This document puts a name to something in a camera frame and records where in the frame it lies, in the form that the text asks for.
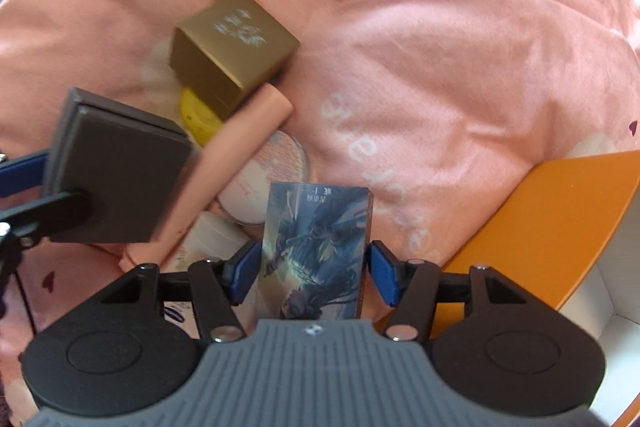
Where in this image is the orange box white inside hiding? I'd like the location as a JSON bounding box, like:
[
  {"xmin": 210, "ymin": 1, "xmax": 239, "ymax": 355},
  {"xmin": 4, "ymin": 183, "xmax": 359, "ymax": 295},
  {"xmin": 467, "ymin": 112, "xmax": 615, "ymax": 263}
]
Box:
[{"xmin": 374, "ymin": 149, "xmax": 640, "ymax": 427}]

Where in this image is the black square box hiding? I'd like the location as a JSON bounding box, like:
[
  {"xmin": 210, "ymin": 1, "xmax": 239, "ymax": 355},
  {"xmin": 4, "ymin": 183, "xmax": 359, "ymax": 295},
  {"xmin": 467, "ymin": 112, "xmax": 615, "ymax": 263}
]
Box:
[{"xmin": 42, "ymin": 87, "xmax": 192, "ymax": 244}]

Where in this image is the round glitter compact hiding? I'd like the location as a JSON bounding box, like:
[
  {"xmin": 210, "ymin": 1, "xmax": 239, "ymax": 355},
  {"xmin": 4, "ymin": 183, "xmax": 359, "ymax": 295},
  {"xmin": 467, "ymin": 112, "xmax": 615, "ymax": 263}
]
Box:
[{"xmin": 217, "ymin": 130, "xmax": 309, "ymax": 227}]

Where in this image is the pink tube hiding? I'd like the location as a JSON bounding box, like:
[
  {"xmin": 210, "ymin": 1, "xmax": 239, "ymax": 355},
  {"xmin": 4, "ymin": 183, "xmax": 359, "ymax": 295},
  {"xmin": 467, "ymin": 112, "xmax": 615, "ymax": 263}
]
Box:
[{"xmin": 119, "ymin": 83, "xmax": 293, "ymax": 272}]

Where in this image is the gold cube box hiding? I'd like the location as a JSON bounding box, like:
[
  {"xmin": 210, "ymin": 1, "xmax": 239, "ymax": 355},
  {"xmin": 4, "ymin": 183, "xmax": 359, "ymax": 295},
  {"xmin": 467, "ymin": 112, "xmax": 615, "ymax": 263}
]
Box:
[{"xmin": 169, "ymin": 0, "xmax": 299, "ymax": 120}]

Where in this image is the blue holographic photo card box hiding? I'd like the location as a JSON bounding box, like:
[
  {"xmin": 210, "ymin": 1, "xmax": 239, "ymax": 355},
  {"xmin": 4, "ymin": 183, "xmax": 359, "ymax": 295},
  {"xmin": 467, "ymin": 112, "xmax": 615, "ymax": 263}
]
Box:
[{"xmin": 257, "ymin": 182, "xmax": 373, "ymax": 321}]

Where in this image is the white small jar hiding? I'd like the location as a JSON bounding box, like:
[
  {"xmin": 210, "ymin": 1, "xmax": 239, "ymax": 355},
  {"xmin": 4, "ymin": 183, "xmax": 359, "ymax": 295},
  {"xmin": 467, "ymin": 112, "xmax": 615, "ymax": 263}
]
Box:
[{"xmin": 163, "ymin": 211, "xmax": 250, "ymax": 272}]

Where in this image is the yellow round tape measure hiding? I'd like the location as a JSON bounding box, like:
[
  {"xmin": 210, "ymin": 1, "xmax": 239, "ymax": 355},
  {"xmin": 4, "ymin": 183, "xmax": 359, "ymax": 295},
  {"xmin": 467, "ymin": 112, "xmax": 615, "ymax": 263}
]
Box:
[{"xmin": 179, "ymin": 88, "xmax": 224, "ymax": 146}]

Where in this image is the pink patterned duvet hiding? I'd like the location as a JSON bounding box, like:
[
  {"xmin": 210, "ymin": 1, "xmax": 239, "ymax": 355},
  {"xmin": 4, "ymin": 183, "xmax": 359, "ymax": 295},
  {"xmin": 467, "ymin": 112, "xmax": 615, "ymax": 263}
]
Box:
[{"xmin": 1, "ymin": 0, "xmax": 639, "ymax": 264}]

